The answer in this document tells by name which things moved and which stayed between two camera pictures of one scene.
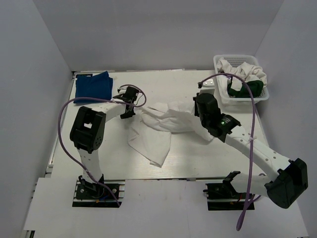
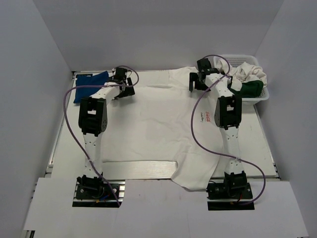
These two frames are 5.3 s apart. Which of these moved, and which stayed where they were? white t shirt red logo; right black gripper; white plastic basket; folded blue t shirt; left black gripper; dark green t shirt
Moved: white t shirt red logo; right black gripper; left black gripper
Stayed: white plastic basket; folded blue t shirt; dark green t shirt
